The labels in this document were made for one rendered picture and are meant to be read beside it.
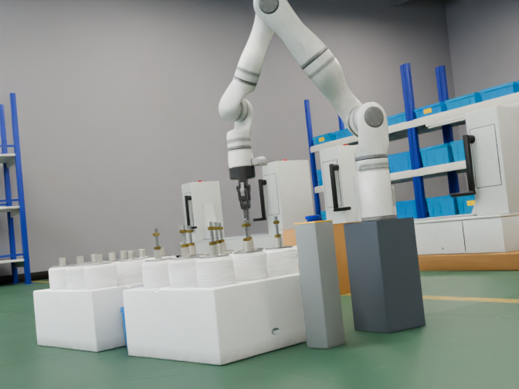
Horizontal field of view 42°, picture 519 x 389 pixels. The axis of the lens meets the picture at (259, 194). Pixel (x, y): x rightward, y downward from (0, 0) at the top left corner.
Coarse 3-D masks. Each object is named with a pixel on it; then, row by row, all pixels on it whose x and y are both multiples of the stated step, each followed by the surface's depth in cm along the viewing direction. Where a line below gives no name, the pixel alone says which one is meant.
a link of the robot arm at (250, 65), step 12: (264, 24) 191; (252, 36) 192; (264, 36) 192; (252, 48) 190; (264, 48) 192; (240, 60) 191; (252, 60) 190; (264, 60) 193; (240, 72) 191; (252, 72) 190
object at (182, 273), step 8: (168, 264) 176; (176, 264) 174; (184, 264) 174; (192, 264) 174; (176, 272) 174; (184, 272) 173; (192, 272) 174; (176, 280) 174; (184, 280) 173; (192, 280) 174
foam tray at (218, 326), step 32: (160, 288) 179; (192, 288) 167; (224, 288) 161; (256, 288) 168; (288, 288) 176; (128, 320) 185; (160, 320) 174; (192, 320) 165; (224, 320) 160; (256, 320) 167; (288, 320) 175; (128, 352) 185; (160, 352) 175; (192, 352) 165; (224, 352) 159; (256, 352) 166
